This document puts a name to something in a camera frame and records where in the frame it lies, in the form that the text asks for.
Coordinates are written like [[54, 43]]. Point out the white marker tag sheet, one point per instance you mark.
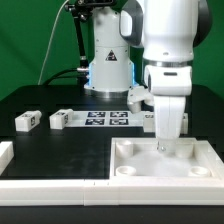
[[106, 119]]

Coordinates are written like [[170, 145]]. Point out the white U-shaped obstacle fence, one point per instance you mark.
[[113, 191]]

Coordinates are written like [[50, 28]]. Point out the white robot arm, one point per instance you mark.
[[146, 52]]

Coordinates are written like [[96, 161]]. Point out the white square tabletop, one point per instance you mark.
[[139, 157]]

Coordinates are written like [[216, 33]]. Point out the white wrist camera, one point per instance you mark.
[[168, 81]]

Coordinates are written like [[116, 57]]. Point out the black camera stand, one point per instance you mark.
[[81, 11]]

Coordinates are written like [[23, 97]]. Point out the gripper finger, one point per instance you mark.
[[166, 146]]

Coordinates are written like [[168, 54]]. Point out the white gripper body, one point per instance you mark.
[[168, 115]]

